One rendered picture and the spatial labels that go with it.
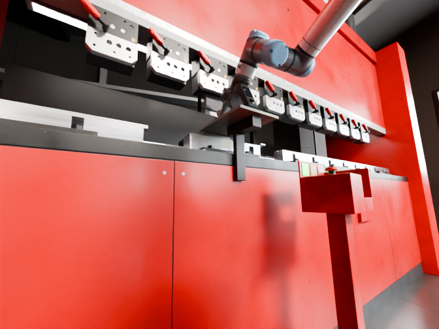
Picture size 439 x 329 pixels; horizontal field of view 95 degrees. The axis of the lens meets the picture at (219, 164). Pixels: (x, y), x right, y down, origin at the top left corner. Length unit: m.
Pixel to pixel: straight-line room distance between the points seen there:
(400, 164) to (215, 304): 2.34
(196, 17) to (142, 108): 0.60
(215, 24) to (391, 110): 2.17
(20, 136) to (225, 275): 0.65
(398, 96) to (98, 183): 2.76
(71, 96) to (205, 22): 0.77
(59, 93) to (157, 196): 0.89
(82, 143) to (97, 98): 0.77
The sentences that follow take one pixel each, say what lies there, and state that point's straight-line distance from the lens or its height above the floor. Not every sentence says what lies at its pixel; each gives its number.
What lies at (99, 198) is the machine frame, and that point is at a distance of 0.57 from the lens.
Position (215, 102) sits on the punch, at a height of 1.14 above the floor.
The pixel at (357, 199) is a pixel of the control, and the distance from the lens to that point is 0.74.
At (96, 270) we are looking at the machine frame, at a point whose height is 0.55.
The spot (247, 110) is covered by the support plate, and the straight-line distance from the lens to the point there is 0.68.
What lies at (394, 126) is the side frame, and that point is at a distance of 2.78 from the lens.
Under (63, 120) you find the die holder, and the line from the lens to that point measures 0.73.
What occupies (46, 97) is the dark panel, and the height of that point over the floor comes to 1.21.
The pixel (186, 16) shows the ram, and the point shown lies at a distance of 1.07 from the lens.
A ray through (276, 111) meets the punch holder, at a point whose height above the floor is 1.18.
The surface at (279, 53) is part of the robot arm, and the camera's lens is 0.73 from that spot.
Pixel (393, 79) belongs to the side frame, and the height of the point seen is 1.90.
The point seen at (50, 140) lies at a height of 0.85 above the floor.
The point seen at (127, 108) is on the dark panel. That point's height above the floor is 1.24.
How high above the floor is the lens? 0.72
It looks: 9 degrees up
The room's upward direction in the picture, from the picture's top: 1 degrees counter-clockwise
